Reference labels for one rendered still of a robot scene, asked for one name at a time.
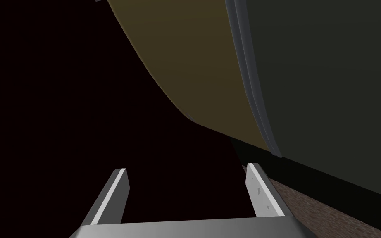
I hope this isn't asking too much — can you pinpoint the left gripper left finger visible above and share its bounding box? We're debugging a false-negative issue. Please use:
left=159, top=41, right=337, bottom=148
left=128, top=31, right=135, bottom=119
left=82, top=168, right=131, bottom=227

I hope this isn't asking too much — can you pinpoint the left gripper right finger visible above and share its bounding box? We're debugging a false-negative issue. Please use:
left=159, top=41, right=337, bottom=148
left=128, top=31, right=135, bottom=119
left=245, top=163, right=293, bottom=219

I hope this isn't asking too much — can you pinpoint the olive brown door leaf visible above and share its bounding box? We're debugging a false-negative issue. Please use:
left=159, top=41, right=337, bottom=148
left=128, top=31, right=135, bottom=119
left=106, top=0, right=271, bottom=152

